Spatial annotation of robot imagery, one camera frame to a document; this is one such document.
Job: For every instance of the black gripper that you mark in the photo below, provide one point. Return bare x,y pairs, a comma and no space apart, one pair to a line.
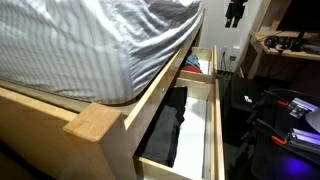
234,13

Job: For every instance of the red shirt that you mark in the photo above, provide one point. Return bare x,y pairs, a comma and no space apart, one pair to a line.
192,69

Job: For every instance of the wooden right drawer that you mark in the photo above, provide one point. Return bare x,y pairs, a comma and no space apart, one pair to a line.
208,65

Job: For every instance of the wooden drawer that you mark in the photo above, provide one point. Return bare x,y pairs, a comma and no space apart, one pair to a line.
200,146
208,65

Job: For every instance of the wooden left drawer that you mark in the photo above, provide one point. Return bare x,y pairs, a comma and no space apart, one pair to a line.
200,146

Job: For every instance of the wooden desk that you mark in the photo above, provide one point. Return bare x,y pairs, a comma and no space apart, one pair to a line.
266,23

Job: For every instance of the black monitor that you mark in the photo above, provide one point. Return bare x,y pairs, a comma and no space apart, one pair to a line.
302,17

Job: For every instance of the light blue garment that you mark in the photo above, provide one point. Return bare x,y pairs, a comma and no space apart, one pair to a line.
192,60

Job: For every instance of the black folded garment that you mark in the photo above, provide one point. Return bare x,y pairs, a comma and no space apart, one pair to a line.
175,106

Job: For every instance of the grey striped mattress sheet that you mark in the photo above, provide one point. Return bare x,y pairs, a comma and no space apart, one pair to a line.
83,43

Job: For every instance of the grey folded garment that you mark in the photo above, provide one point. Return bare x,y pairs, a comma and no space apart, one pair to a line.
162,140

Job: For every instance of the white wall outlet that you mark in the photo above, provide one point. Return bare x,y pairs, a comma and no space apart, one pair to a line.
234,53

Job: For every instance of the orange handled clamp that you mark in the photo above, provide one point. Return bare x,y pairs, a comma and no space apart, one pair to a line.
275,136

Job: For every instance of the silver aluminium rail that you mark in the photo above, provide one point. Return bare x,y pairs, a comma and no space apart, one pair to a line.
305,140

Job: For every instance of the wooden bed frame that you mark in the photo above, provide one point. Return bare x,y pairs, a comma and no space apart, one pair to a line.
74,113

